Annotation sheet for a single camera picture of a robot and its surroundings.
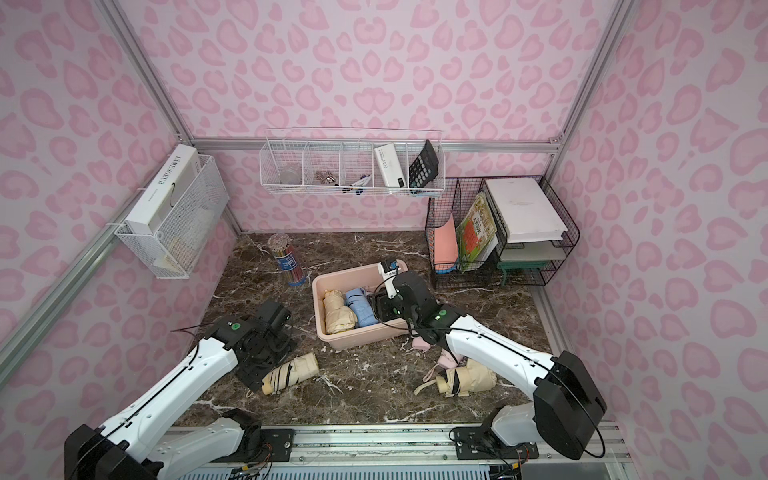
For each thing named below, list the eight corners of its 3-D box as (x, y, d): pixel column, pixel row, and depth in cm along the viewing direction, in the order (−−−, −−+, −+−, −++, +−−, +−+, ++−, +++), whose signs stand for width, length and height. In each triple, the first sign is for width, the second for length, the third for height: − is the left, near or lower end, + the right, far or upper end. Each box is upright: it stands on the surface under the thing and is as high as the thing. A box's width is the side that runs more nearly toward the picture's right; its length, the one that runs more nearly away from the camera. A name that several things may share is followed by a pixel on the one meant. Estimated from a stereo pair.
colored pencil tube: (292, 289, 105) (274, 253, 90) (284, 275, 109) (265, 238, 94) (308, 281, 108) (293, 244, 93) (299, 267, 112) (283, 230, 97)
